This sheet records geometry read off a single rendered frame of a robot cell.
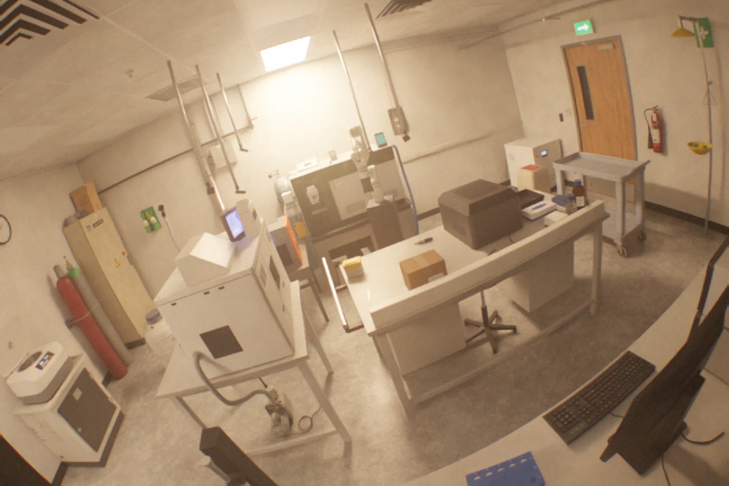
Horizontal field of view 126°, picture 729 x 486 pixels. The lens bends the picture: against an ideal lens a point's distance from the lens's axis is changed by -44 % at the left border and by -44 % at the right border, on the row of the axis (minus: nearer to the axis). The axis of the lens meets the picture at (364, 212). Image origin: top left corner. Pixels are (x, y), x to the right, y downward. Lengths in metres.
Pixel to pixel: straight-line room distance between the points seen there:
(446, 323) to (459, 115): 3.79
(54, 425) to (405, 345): 3.09
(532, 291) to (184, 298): 2.27
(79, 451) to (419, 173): 5.54
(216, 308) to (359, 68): 3.98
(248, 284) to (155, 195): 3.79
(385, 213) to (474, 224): 1.03
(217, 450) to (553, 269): 2.44
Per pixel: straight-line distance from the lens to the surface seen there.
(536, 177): 4.33
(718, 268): 1.23
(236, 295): 1.58
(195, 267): 1.59
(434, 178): 5.25
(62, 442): 3.70
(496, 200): 2.18
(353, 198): 3.71
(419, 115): 5.09
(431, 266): 1.81
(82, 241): 4.89
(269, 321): 1.64
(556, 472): 1.14
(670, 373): 0.80
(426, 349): 2.34
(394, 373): 2.00
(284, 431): 2.55
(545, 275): 2.64
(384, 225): 2.93
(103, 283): 4.95
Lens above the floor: 1.94
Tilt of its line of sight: 18 degrees down
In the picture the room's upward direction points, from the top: 17 degrees counter-clockwise
